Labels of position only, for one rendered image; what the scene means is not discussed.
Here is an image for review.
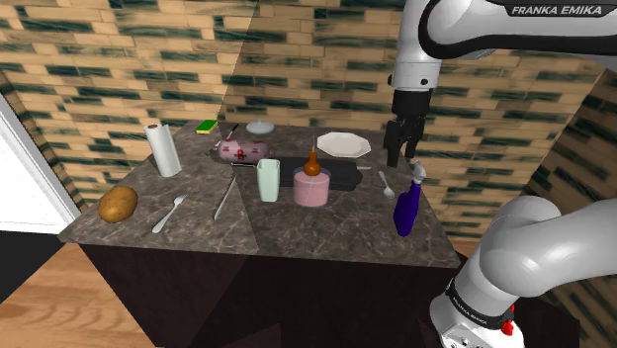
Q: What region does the pink salami sausage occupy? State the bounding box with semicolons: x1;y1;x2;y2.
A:
217;138;272;164

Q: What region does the silver table knife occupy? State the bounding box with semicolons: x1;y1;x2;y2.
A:
213;176;238;221

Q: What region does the white door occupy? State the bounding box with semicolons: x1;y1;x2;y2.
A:
0;93;81;236

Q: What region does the white domed lid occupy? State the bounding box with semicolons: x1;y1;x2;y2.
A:
245;119;277;135

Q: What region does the black rectangular tray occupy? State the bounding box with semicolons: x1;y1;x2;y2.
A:
278;155;364;192

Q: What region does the dark counter cabinet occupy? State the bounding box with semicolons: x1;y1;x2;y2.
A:
76;242;464;348

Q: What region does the silver spoon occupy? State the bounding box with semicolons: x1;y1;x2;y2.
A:
377;170;397;201

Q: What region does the white octagonal plate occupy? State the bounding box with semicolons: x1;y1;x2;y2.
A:
315;130;373;160

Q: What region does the brown potato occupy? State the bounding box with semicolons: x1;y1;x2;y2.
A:
98;185;140;224

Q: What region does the blue spray bottle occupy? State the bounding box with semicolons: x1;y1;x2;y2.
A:
392;159;428;238

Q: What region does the brown gourd-shaped bottle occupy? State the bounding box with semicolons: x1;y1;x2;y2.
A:
303;133;322;178

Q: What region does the mint green cup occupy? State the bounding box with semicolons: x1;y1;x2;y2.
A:
255;158;282;204

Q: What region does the white paper towel roll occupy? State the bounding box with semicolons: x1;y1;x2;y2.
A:
143;122;183;179

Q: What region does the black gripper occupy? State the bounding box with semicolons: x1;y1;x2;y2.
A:
383;88;433;169

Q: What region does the pink round jar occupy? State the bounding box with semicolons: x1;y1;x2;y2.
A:
292;167;332;209

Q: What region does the silver fork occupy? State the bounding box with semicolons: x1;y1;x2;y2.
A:
151;193;190;235

